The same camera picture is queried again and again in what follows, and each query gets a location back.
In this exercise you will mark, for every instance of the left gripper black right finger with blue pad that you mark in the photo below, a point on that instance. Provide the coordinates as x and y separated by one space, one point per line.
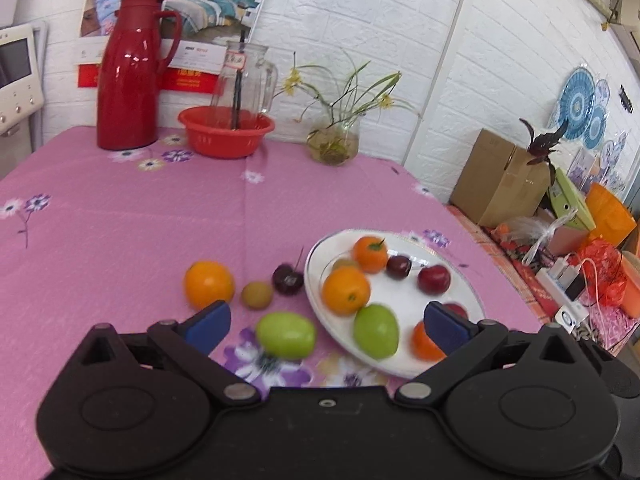
507 403

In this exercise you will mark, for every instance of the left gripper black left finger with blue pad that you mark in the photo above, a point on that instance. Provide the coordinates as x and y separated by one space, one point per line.
140 404

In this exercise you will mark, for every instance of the large smooth orange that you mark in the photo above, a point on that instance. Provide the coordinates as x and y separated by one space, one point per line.
206 282

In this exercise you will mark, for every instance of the mandarin orange with leaf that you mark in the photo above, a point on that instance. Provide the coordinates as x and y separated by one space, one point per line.
371 254

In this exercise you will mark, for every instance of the white power strip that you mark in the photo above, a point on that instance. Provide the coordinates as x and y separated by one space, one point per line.
562 285

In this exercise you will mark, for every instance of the red mesh bag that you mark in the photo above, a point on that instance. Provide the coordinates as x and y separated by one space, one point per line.
606 280

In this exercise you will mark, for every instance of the small mandarin on plate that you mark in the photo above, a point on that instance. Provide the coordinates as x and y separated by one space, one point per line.
423 347

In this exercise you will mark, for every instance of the dark red plum plate edge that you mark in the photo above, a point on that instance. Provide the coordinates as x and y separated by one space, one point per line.
457 310

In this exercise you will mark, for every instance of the red plum on plate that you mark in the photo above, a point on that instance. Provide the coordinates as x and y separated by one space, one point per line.
434 280

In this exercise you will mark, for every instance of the orange plastic bag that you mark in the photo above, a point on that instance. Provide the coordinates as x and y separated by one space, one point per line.
613 220

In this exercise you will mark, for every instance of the brown longan on table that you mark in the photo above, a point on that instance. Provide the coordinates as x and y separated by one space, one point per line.
257 295

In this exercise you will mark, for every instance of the green apple on table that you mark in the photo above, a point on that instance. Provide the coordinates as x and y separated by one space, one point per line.
286 335

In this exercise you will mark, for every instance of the pink floral tablecloth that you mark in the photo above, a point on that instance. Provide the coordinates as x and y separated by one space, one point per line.
89 236

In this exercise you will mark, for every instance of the green apple on plate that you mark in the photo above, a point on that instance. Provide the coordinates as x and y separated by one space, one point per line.
376 331

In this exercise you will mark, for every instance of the green file box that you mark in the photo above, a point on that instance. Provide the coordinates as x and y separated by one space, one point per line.
565 198

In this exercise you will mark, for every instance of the dark red cherry pair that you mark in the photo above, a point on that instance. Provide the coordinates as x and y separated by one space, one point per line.
287 279

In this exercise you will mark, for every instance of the orange on plate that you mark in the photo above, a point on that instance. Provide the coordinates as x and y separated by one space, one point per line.
345 291

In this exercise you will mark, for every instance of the cardboard box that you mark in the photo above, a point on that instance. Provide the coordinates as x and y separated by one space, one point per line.
497 183

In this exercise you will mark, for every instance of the brown longan on plate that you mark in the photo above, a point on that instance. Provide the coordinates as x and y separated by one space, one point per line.
345 263

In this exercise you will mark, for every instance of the dark purple leaf plant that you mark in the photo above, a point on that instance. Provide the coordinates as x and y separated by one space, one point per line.
541 147

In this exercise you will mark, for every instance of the red plastic basket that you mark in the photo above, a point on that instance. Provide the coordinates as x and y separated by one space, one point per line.
209 134

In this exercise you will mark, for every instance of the white appliance with buttons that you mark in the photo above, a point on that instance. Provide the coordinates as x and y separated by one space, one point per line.
22 59

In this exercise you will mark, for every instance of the clear glass pitcher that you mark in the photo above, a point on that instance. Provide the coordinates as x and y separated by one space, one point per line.
244 89

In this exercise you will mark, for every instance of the glass vase with orchid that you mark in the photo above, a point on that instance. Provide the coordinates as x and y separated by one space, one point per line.
337 104

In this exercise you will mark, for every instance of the red thermos jug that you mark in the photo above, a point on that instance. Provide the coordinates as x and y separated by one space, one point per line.
141 46

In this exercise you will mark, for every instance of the blue patterned wall plates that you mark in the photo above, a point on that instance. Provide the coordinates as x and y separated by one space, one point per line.
590 150

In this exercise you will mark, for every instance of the red and white wall poster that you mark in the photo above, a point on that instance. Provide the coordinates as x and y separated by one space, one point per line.
194 68

